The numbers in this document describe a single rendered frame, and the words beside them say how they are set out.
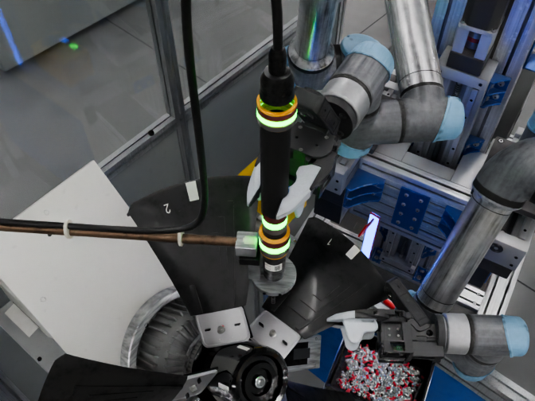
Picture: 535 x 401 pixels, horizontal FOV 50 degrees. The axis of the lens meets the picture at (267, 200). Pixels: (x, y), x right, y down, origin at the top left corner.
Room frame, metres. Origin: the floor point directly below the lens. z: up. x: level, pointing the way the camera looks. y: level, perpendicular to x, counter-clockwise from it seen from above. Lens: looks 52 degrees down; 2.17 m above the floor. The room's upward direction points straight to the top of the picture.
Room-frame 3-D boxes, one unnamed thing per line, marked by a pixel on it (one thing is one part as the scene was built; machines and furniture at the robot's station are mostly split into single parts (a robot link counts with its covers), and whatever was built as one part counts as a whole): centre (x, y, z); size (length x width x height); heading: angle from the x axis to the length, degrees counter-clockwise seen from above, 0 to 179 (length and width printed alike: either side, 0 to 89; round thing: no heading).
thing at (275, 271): (0.45, -0.01, 1.60); 0.04 x 0.04 x 0.46
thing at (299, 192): (0.46, -0.04, 1.58); 0.09 x 0.03 x 0.06; 159
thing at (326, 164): (0.50, -0.06, 1.60); 0.09 x 0.05 x 0.02; 159
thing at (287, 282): (0.45, 0.00, 1.44); 0.09 x 0.07 x 0.10; 86
